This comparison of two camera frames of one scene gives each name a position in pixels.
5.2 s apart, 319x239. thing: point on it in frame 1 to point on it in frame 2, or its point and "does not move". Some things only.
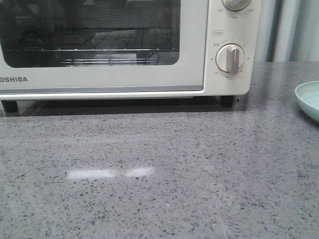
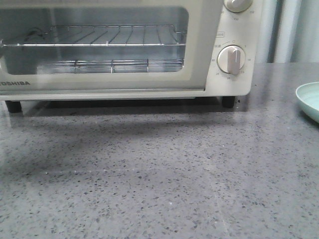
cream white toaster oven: x=127 y=50 does not move
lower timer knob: x=230 y=58 does not move
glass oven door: x=103 y=46 does not move
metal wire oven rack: x=115 y=47 to x=104 y=36
